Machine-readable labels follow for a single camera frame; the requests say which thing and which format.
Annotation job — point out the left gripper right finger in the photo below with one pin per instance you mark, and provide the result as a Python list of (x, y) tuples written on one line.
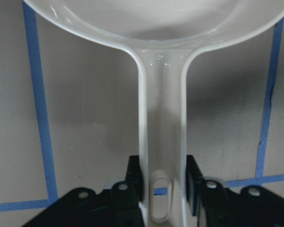
[(215, 205)]

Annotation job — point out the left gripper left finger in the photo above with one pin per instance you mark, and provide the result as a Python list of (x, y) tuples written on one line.
[(114, 207)]

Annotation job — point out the beige plastic dustpan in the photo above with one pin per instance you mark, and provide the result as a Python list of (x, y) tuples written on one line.
[(163, 37)]

